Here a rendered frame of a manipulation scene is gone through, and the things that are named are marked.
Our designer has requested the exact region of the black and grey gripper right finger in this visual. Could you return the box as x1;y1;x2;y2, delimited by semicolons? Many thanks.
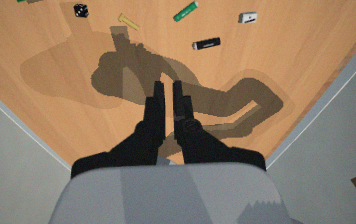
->
172;81;266;171

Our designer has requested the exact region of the green battery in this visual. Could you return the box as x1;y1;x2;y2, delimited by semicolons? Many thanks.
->
174;0;199;22

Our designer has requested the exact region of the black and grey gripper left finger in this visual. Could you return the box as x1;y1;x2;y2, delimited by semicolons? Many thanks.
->
71;81;166;179

